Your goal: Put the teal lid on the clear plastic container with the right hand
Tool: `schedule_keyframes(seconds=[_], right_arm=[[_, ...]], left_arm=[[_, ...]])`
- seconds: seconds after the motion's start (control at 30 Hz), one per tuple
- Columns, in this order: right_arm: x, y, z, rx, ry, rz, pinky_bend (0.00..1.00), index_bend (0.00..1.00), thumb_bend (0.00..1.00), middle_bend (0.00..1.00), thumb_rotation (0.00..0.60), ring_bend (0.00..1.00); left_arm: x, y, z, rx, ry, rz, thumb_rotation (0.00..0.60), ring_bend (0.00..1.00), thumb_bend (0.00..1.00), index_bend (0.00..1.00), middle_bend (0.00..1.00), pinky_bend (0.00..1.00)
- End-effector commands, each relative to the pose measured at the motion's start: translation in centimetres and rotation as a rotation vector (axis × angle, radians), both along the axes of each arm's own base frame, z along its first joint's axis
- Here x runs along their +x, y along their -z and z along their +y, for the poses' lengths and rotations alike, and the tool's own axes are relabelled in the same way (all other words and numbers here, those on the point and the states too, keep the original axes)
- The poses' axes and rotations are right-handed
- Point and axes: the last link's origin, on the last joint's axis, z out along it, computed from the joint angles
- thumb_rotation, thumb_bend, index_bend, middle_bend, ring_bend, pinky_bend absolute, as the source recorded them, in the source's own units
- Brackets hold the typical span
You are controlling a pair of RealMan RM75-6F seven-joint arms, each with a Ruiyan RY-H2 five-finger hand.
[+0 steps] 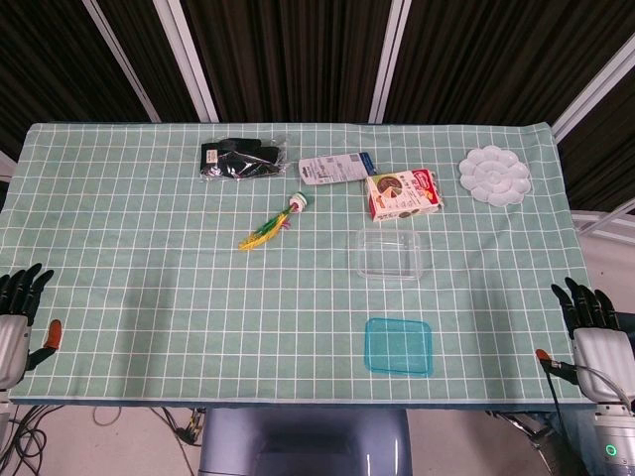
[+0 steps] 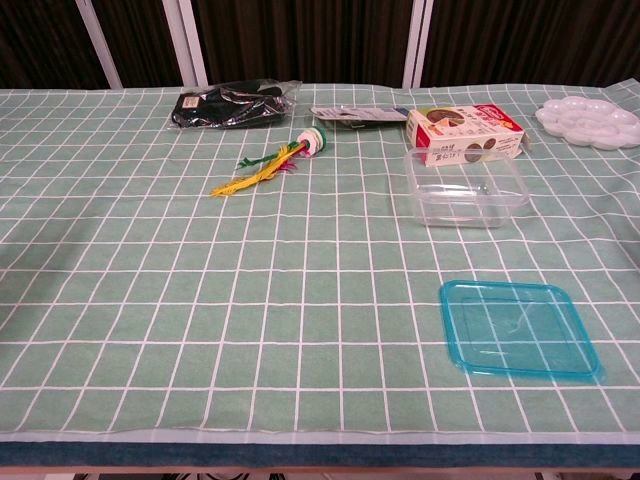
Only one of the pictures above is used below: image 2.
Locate dark blue table underlay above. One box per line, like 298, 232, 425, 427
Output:
0, 439, 640, 470

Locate black gloves in plastic bag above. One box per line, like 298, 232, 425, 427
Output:
169, 79, 304, 131

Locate blue plastic container lid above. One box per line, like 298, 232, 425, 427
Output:
438, 278, 606, 386

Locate blister pack with card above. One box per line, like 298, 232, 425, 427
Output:
309, 104, 409, 132

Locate white flower paint palette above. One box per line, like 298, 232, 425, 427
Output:
534, 97, 640, 151

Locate clear plastic container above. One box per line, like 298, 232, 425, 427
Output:
402, 146, 531, 230

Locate green white checked tablecloth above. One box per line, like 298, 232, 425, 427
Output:
0, 82, 640, 446

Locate red white snack carton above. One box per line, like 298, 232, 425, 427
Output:
405, 103, 530, 168

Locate dark brown curtain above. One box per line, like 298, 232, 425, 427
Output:
0, 0, 640, 90

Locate yellow green feather shuttlecock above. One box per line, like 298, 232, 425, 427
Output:
209, 126, 327, 198

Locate white metal frame post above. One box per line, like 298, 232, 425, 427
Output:
162, 0, 209, 87
402, 0, 434, 89
74, 0, 124, 89

